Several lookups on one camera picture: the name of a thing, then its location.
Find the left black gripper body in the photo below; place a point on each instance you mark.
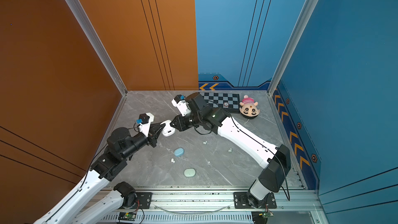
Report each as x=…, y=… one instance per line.
x=150, y=139

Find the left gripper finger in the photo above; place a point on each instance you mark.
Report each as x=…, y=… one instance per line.
x=156, y=134
x=157, y=126

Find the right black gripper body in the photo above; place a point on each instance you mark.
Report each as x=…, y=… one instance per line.
x=186, y=122

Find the white earbud charging case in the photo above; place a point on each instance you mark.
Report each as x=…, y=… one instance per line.
x=166, y=131

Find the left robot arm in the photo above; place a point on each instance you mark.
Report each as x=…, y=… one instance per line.
x=120, y=149

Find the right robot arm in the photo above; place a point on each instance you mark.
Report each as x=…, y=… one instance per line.
x=274, y=160

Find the blue earbud charging case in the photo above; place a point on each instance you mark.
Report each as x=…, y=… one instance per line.
x=179, y=152

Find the green earbud charging case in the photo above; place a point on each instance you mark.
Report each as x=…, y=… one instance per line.
x=190, y=172

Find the black grey checkerboard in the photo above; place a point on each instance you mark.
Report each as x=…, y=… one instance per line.
x=216, y=100

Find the pink plush doll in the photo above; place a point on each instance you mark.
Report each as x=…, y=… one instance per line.
x=248, y=107

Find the left green circuit board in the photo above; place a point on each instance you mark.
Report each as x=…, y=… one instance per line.
x=127, y=216

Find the green circuit board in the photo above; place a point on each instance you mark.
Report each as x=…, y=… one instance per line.
x=127, y=216
x=266, y=214

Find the right green circuit board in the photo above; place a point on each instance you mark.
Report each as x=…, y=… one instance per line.
x=266, y=214

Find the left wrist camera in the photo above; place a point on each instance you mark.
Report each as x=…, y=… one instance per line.
x=144, y=122

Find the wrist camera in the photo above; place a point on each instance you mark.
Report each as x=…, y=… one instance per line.
x=144, y=122
x=180, y=103

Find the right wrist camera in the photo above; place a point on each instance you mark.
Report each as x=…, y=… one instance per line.
x=180, y=103

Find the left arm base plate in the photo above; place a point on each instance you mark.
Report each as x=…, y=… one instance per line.
x=140, y=199

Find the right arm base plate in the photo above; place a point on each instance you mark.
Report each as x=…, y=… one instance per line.
x=242, y=200

